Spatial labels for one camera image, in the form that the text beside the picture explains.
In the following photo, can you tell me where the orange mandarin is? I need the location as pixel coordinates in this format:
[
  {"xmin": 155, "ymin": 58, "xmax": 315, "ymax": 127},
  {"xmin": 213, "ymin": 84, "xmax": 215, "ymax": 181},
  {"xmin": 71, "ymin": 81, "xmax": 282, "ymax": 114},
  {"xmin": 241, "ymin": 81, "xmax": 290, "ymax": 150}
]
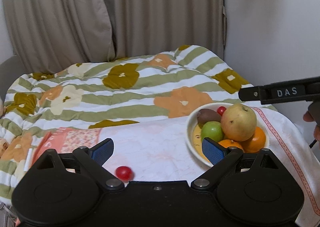
[
  {"xmin": 241, "ymin": 127, "xmax": 266, "ymax": 153},
  {"xmin": 218, "ymin": 139, "xmax": 244, "ymax": 151}
]

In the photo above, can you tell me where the yellow pear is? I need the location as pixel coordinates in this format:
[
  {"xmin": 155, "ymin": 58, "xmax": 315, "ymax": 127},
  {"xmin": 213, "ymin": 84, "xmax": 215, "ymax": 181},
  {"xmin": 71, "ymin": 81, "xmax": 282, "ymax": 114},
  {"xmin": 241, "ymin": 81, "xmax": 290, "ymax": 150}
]
[{"xmin": 220, "ymin": 104, "xmax": 257, "ymax": 142}]

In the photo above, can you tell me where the brown kiwi fruit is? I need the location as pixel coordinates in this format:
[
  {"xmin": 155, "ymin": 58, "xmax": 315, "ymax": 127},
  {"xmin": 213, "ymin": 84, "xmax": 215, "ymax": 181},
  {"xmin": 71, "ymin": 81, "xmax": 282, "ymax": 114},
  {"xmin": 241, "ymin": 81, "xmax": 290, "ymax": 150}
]
[{"xmin": 196, "ymin": 109, "xmax": 221, "ymax": 127}]

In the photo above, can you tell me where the red cherry tomato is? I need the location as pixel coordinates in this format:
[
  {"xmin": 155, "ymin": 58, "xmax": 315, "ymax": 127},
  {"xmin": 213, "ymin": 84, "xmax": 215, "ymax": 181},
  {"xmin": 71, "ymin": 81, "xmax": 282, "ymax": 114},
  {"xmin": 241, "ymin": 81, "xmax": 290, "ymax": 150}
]
[
  {"xmin": 216, "ymin": 106, "xmax": 227, "ymax": 116},
  {"xmin": 115, "ymin": 166, "xmax": 134, "ymax": 182}
]

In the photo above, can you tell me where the person's right hand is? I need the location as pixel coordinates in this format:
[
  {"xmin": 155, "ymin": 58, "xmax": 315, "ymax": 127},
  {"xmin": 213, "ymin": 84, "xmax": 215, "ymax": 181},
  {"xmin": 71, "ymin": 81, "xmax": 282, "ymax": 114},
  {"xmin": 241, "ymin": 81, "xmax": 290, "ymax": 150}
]
[{"xmin": 303, "ymin": 111, "xmax": 320, "ymax": 141}]

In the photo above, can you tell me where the green apple left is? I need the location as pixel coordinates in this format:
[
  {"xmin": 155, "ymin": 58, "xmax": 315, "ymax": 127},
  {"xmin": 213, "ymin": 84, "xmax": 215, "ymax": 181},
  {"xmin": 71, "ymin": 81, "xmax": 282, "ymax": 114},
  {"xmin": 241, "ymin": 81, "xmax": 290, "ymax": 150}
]
[{"xmin": 201, "ymin": 121, "xmax": 224, "ymax": 142}]

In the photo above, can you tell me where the cream plate yellow centre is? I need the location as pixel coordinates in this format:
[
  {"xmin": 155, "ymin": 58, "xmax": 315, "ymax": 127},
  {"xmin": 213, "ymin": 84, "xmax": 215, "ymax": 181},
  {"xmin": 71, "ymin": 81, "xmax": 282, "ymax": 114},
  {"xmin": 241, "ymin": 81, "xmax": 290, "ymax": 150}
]
[{"xmin": 186, "ymin": 103, "xmax": 269, "ymax": 167}]

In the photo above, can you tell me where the pink white towel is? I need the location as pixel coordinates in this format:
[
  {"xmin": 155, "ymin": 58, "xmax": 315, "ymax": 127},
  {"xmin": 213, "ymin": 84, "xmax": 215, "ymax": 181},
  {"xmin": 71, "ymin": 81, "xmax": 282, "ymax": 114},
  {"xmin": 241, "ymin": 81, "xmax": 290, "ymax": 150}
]
[{"xmin": 34, "ymin": 108, "xmax": 319, "ymax": 226}]

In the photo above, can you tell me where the floral striped comforter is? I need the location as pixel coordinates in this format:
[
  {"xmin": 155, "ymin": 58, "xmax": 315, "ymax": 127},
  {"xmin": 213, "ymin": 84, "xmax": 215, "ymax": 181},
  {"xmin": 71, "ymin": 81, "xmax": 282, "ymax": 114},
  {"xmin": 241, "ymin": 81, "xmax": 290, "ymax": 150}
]
[{"xmin": 0, "ymin": 44, "xmax": 277, "ymax": 205}]

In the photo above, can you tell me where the pink plush toy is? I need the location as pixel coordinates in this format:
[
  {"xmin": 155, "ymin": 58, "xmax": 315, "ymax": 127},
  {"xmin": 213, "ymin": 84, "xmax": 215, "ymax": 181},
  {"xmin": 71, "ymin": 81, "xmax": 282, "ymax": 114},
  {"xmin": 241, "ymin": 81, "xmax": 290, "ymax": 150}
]
[{"xmin": 0, "ymin": 98, "xmax": 5, "ymax": 117}]

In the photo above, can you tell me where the grey bed headboard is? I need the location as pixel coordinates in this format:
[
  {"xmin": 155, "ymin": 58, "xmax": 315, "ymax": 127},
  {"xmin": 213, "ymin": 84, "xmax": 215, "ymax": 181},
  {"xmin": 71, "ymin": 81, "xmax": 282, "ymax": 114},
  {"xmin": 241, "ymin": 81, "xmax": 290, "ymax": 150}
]
[{"xmin": 0, "ymin": 55, "xmax": 27, "ymax": 101}]

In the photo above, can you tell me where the beige curtain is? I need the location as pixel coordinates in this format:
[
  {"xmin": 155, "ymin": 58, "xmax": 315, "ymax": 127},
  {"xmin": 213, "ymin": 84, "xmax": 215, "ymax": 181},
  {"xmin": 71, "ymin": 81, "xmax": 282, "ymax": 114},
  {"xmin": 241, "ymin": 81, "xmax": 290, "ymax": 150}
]
[{"xmin": 3, "ymin": 0, "xmax": 226, "ymax": 73}]

